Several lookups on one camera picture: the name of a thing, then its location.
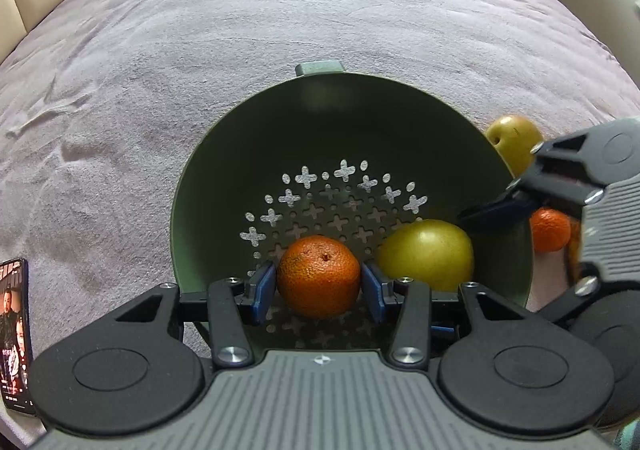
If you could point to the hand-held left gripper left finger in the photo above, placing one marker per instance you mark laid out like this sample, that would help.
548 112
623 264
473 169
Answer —
265 292

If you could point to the yellow-green apple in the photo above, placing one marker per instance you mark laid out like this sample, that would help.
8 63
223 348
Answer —
515 142
425 255

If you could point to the black smartphone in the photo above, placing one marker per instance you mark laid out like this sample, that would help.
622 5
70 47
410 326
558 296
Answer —
14 330

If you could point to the pink bed blanket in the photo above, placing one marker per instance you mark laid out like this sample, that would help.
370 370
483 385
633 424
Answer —
250 29

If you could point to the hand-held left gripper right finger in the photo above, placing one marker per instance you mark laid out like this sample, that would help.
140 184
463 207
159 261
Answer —
372 292

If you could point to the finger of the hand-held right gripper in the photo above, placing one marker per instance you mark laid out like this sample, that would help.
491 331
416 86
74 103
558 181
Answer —
575 300
505 212

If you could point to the green colander bowl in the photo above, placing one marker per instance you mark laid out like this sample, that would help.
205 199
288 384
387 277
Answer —
325 129

